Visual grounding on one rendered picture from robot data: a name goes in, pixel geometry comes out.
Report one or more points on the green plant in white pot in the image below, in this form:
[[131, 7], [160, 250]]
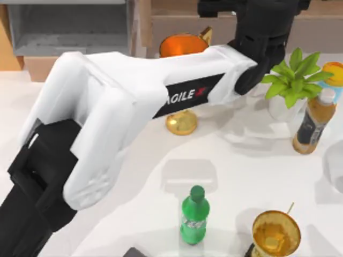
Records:
[[290, 77]]

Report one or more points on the wooden cupboard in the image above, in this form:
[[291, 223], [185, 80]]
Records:
[[187, 21]]

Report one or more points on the orange and blue can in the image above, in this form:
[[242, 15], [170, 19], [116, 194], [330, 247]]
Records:
[[333, 73]]

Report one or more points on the gold trophy with orange inside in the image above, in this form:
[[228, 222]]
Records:
[[177, 46]]

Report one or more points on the brown tea bottle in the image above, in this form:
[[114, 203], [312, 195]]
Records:
[[312, 125]]

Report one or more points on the grey cabinet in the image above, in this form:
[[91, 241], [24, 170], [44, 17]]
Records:
[[69, 26]]

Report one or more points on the green bottle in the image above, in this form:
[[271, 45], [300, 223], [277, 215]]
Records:
[[193, 217]]

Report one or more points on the gold trophy with black base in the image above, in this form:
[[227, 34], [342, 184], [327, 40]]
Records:
[[276, 231]]

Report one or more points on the dark grey flat object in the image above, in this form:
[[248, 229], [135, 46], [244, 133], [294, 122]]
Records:
[[136, 253]]

